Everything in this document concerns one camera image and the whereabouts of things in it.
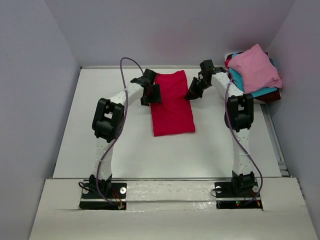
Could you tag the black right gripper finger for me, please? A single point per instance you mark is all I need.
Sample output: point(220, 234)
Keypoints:
point(193, 86)
point(193, 95)

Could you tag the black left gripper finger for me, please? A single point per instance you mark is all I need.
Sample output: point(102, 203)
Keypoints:
point(145, 102)
point(156, 94)

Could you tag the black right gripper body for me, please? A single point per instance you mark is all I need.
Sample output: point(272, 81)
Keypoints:
point(203, 85)

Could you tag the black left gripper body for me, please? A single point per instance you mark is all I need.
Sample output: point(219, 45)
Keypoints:
point(150, 95)

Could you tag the red t shirt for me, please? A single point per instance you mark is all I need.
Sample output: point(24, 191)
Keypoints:
point(173, 115)
point(228, 57)

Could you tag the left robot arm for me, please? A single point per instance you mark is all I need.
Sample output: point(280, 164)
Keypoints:
point(108, 123)

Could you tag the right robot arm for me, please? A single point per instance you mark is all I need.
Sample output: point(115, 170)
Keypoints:
point(238, 118)

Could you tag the red folded t shirt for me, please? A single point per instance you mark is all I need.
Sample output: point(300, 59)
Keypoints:
point(228, 57)

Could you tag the pink folded t shirt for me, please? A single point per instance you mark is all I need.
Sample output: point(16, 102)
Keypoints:
point(256, 70)

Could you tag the dark maroon folded t shirt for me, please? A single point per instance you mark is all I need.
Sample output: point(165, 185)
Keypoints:
point(267, 97)

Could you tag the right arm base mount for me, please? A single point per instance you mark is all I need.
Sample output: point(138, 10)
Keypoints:
point(227, 199)

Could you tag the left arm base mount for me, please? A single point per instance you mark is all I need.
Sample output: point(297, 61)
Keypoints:
point(114, 200)

